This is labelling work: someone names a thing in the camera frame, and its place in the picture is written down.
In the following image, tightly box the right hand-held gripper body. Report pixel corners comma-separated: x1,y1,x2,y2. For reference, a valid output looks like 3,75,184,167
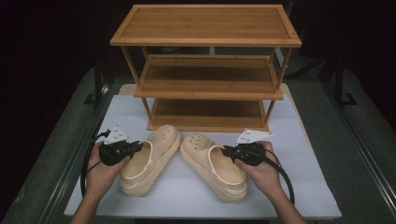
233,128,275,167

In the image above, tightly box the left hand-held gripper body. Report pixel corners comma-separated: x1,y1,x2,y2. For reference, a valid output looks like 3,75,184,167
98,125,138,167

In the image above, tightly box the cream clog shoe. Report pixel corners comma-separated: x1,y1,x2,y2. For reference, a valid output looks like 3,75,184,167
179,133,248,203
120,124,183,198

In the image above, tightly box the wooden three-tier shoe rack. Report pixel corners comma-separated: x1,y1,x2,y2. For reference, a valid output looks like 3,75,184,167
109,4,303,133

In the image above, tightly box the person's left hand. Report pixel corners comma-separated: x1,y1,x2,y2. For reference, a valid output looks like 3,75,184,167
85,141,132,199

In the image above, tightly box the person's right hand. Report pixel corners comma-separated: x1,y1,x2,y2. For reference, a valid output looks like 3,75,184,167
233,140,283,196

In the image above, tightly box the white table sheet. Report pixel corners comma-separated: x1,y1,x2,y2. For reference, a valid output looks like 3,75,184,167
64,94,343,220

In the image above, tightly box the black metal stand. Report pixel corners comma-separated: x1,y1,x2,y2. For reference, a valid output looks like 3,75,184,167
333,60,359,108
83,60,110,108

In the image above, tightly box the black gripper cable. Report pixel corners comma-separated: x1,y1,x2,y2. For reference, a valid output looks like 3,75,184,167
79,130,112,198
262,148,296,205

